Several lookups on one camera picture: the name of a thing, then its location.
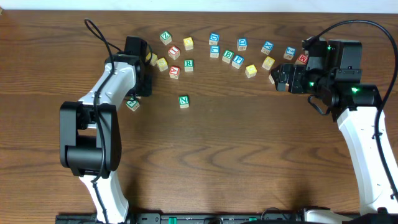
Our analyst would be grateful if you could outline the green B block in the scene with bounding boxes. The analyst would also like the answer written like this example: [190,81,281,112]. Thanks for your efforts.
[222,50,234,63]

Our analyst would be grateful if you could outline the plain yellow block centre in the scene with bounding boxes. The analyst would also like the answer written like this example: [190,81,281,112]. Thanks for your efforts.
[245,65,257,78]

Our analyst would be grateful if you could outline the yellow S block right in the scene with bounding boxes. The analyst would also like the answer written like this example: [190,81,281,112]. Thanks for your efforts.
[262,56,275,71]

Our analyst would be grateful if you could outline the green 4 block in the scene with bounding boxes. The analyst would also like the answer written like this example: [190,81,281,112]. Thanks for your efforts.
[126,98,140,111]

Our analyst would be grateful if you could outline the blue 2 block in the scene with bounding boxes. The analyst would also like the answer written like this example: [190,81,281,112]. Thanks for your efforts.
[283,47,296,60]

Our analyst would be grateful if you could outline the yellow O block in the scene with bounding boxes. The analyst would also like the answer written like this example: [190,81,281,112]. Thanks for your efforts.
[183,37,194,50]

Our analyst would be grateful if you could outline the green N block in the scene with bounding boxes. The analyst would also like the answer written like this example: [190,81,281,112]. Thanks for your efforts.
[178,95,190,108]

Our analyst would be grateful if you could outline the blue d block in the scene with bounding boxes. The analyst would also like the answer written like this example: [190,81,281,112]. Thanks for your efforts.
[209,33,220,45]
[237,38,248,51]

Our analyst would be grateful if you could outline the red I block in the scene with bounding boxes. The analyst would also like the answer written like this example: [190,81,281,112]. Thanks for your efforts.
[168,45,180,60]

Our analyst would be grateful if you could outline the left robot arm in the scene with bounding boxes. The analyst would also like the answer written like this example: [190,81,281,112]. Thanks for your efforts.
[60,36,154,223]

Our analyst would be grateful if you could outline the green Z block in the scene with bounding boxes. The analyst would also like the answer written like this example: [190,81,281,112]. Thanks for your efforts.
[160,31,172,45]

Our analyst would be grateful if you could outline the red M block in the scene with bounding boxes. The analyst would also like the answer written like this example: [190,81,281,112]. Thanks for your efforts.
[295,54,308,65]

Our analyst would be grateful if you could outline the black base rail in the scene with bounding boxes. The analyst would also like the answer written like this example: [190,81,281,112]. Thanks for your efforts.
[55,212,368,224]

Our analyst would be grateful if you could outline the blue D block right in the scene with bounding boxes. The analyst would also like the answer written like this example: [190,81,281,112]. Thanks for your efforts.
[237,38,248,51]

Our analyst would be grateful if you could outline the blue T block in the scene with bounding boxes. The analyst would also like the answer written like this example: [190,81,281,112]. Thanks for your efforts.
[269,74,275,84]

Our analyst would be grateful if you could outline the yellow C block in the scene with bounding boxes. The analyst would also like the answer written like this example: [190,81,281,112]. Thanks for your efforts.
[146,53,158,66]

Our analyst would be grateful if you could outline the blue L block centre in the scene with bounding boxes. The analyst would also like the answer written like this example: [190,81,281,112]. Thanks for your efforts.
[210,45,220,58]

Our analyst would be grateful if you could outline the red A block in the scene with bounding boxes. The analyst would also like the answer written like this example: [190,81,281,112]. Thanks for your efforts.
[169,66,181,79]

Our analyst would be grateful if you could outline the yellow s block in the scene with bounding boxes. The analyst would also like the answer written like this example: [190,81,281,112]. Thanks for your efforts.
[262,56,275,71]
[156,57,168,72]

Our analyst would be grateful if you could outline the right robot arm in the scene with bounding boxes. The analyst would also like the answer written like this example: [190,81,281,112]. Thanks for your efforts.
[269,38,397,223]

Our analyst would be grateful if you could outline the blue D block top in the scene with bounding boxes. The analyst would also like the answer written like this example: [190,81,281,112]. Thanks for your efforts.
[209,33,220,45]

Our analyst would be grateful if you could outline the blue X block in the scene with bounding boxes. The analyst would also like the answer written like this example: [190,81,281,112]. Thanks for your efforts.
[261,41,274,55]

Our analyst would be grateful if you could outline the blue P block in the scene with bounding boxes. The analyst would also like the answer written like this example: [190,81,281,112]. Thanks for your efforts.
[231,55,244,69]

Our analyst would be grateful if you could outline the green R block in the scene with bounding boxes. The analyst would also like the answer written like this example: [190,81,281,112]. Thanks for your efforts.
[184,59,194,72]

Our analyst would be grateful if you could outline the yellow S block left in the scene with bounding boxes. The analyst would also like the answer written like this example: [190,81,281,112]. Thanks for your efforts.
[156,57,168,72]

